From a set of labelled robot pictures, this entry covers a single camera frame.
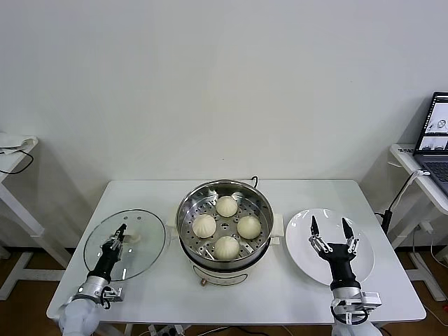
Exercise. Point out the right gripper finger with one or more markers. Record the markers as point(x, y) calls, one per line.
point(348, 229)
point(315, 227)

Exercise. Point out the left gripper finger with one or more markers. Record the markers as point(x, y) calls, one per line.
point(122, 241)
point(115, 238)

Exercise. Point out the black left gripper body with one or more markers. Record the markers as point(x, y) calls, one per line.
point(105, 262)

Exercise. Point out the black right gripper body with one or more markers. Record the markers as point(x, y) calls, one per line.
point(341, 266)

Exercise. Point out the round glass pot lid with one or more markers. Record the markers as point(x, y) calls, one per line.
point(147, 245)

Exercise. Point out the white steamed baozi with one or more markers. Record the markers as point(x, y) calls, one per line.
point(249, 227)
point(227, 206)
point(227, 248)
point(204, 226)

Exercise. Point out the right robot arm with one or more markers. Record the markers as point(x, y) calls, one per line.
point(350, 327)

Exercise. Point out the stainless steel steamer basket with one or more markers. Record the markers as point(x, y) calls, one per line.
point(227, 227)

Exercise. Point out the steel steamer pot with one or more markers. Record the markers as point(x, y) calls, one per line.
point(220, 276)

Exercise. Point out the white round plate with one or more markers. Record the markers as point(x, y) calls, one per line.
point(301, 252)

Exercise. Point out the white power strip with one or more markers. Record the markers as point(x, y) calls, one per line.
point(168, 329)

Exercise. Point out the white laptop side table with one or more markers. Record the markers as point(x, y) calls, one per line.
point(402, 154)

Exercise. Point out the grey open laptop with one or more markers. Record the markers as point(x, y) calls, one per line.
point(434, 168)

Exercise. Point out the white side table with cloth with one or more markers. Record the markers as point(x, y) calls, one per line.
point(10, 162)

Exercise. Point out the white crumpled cloth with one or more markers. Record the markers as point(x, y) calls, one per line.
point(17, 141)

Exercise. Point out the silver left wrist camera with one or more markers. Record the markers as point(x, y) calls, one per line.
point(113, 293)

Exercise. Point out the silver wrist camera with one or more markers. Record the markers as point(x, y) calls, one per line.
point(371, 300)
point(113, 293)

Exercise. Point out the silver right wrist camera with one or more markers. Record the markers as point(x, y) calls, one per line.
point(371, 300)

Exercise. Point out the white wall charger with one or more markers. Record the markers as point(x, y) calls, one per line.
point(427, 227)

